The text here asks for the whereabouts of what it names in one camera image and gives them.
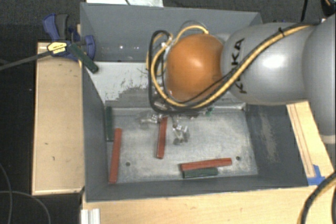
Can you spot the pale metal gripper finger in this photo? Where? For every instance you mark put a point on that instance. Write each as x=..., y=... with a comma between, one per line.
x=149, y=119
x=180, y=133

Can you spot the red-brown flat block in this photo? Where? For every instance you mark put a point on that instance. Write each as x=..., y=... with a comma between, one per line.
x=115, y=154
x=162, y=139
x=206, y=164

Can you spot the grey metal bin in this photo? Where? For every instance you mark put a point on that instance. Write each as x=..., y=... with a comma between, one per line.
x=215, y=139

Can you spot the dark green flat block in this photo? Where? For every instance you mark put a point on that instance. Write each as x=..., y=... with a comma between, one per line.
x=109, y=124
x=200, y=172

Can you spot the pale wood board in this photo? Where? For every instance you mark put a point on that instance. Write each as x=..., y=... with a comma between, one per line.
x=57, y=123

